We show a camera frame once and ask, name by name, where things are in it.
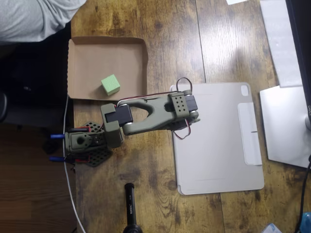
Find white foam sheet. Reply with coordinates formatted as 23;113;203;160
259;0;303;88

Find black camera stand pole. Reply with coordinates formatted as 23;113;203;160
122;183;144;233

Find dark perforated base plate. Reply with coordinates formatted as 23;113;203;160
72;120;114;168

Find tablet in beige folio case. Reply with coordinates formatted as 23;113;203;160
169;82;265;196

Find black cable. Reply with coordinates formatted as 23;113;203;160
294;154;311;233

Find black chair armrest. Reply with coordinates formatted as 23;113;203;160
0;93;8;122

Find blue round object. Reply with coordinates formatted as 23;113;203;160
300;212;311;233

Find blue-handled clamp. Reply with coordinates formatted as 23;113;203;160
50;128;89;140
49;155;90;165

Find person in grey shirt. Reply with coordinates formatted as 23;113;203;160
0;0;87;47

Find green cube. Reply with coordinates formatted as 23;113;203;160
101;74;121;96

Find red white black servo wire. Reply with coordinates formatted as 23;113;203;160
116;77;194;141

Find silver monitor stand base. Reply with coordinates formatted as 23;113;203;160
259;85;311;169

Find white cable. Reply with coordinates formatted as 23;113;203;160
62;94;87;233

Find cardboard tray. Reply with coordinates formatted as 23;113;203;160
67;35;149;101

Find black monitor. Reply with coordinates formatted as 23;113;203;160
285;0;311;131

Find white and blue packet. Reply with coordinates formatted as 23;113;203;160
263;223;283;233

